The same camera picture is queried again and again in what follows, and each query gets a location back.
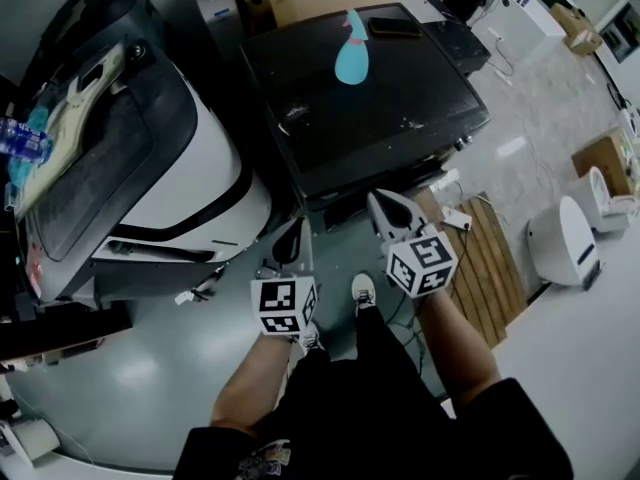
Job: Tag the black washing machine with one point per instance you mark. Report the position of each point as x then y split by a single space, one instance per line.
375 113

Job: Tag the small clear water bottle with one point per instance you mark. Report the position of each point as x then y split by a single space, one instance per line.
25 139

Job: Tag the grey upright appliance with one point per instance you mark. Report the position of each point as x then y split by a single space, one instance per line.
220 15

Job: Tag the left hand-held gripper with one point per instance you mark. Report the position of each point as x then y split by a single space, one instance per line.
280 303

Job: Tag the person's right forearm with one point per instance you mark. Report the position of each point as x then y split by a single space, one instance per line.
460 348

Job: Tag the white round appliance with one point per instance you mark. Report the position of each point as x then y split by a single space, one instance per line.
560 243

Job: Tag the person's left forearm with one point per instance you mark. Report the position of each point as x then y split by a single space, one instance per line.
255 383

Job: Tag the white and black cleaning robot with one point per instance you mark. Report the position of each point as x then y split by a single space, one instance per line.
210 168

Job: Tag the person's right white shoe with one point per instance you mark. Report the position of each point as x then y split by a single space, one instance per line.
363 290

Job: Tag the white plastic container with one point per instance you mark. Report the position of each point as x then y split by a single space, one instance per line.
30 440

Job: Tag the wooden slat mat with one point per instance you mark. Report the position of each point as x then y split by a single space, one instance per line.
485 268

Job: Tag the person's left white shoe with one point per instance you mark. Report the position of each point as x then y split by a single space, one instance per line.
310 338

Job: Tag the teal spray bottle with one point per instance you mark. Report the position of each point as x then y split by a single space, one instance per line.
352 65

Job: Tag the black phone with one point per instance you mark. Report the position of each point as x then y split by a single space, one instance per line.
395 27

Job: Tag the wooden shelf board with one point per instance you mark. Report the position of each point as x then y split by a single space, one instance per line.
65 328

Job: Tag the black side table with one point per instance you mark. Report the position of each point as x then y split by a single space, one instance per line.
450 43

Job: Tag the beige plastic part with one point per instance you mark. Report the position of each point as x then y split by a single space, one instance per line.
75 113

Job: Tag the person's black clothing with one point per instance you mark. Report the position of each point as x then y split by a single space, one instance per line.
370 418

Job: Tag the small cardboard box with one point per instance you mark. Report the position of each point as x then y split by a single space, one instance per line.
577 30

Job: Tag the white power strip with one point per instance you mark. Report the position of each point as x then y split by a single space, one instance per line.
456 217

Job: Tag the brown cardboard box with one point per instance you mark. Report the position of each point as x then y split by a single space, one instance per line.
600 158

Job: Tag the white box cabinet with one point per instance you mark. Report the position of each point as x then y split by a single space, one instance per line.
525 28

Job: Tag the person's white shoe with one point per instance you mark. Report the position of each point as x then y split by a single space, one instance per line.
363 290
310 338

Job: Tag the teal cloth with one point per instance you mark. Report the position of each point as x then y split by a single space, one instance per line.
22 170

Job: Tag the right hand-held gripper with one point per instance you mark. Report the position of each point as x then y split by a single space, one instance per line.
422 263

